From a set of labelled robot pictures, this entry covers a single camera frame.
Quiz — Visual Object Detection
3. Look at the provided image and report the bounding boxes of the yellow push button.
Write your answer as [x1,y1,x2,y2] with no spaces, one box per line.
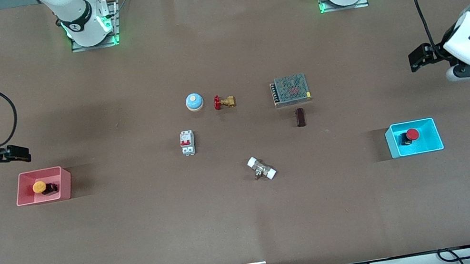
[31,178,60,199]

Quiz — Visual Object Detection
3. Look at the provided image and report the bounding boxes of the red push button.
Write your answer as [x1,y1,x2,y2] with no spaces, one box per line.
[397,127,421,147]

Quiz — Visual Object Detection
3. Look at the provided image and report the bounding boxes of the pink plastic bin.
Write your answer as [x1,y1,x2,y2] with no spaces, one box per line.
[11,164,75,208]

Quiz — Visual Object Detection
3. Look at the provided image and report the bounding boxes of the blue plastic bin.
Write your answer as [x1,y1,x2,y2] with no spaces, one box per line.
[383,116,445,160]

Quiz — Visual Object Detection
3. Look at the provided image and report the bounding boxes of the dark brown rectangular block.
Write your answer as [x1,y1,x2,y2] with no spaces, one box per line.
[294,107,307,128]

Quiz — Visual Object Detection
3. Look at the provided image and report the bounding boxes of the metal mesh power supply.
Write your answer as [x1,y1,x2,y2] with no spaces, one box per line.
[268,72,313,109]

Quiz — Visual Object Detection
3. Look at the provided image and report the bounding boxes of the white circuit breaker red switches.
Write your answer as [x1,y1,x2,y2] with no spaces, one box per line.
[178,129,197,157]

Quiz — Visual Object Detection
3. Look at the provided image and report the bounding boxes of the blue call bell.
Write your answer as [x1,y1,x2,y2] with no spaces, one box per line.
[184,91,205,113]

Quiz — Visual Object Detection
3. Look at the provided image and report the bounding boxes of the metal valve with white ends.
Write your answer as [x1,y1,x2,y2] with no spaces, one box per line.
[246,153,279,184]

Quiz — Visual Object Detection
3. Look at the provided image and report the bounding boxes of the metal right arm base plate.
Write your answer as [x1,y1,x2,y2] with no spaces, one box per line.
[64,0,124,53]

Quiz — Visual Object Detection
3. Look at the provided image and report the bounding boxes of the brass valve with red handle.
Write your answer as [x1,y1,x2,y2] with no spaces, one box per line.
[212,92,237,111]

